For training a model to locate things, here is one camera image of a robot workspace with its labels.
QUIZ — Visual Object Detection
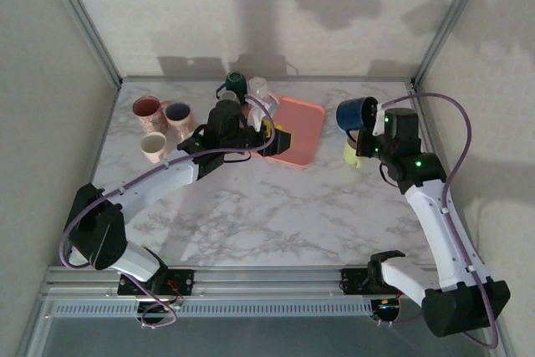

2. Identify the light green mug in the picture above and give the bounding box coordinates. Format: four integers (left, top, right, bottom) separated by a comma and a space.
343, 135, 365, 170

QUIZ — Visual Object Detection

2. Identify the navy blue mug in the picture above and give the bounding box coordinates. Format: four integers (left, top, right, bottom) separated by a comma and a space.
335, 96, 380, 133

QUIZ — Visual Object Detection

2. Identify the white mug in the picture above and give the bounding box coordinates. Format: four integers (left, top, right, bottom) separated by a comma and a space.
247, 76, 271, 102

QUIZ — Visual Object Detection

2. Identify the pink mug purple interior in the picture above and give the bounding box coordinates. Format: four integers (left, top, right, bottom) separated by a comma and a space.
163, 99, 196, 141

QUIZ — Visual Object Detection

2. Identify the pale pink mug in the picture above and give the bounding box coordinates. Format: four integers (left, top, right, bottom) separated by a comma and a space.
139, 131, 171, 166

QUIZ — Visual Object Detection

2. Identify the pink floral mug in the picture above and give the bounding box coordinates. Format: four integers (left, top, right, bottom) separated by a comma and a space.
132, 95, 164, 135

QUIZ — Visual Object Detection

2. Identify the dark green mug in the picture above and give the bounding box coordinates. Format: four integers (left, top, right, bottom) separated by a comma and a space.
215, 71, 248, 103

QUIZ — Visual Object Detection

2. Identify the pink plastic tray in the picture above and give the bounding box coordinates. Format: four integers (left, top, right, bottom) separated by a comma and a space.
250, 94, 327, 166

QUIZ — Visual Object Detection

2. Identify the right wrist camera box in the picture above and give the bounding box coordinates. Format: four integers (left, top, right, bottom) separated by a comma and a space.
370, 100, 390, 137

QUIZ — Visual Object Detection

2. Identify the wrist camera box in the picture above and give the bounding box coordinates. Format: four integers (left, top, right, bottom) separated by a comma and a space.
245, 94, 280, 132
370, 100, 390, 137

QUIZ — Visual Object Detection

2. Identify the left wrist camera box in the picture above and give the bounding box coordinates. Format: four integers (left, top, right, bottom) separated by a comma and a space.
245, 94, 280, 132

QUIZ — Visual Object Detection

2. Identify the aluminium side rail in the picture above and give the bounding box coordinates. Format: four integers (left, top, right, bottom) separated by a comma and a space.
407, 83, 488, 268

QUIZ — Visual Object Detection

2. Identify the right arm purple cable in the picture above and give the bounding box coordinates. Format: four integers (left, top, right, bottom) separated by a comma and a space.
378, 92, 501, 349

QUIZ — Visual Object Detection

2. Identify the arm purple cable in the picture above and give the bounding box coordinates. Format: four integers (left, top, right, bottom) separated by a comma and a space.
378, 92, 501, 349
61, 95, 277, 329

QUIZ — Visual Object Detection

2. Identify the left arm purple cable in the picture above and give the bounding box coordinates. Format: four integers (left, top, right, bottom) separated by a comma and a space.
61, 95, 277, 329

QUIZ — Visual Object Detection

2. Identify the aluminium frame post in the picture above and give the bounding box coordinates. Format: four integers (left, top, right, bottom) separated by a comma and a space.
39, 0, 124, 89
411, 0, 495, 89

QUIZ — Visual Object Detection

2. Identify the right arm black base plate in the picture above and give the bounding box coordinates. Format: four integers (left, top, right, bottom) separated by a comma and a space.
341, 268, 418, 296

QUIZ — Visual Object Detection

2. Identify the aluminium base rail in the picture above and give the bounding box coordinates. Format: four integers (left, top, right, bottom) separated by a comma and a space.
39, 263, 497, 302

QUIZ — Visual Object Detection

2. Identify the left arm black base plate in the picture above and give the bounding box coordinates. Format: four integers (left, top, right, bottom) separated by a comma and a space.
117, 268, 196, 297

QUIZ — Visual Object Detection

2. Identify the grey slotted cable duct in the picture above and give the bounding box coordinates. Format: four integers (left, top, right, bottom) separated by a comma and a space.
48, 300, 376, 319

